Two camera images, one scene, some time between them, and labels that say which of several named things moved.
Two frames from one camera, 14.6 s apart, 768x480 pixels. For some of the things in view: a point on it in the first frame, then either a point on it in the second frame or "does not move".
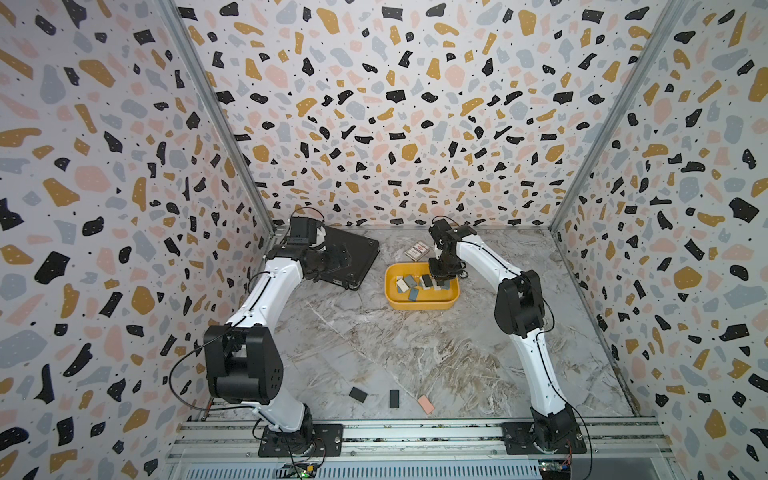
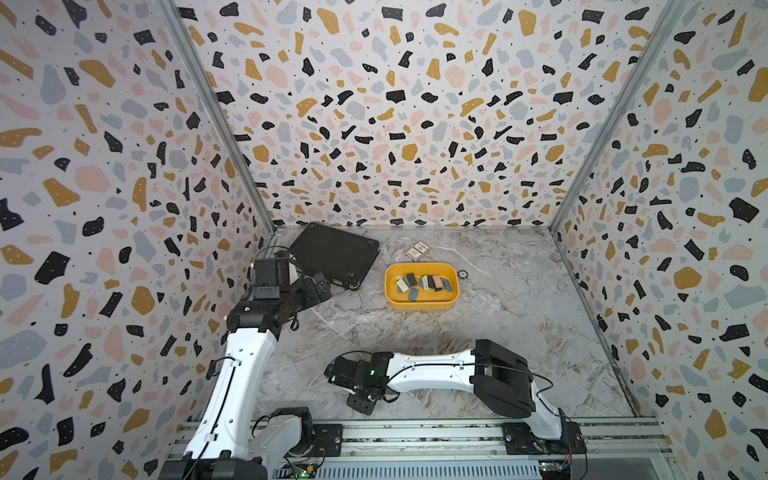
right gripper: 435,275 -> 359,409
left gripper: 334,262 -> 312,297
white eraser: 402,285 does not move
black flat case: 363,252 does not move
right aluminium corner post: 670,15 does not move
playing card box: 417,251 does not move
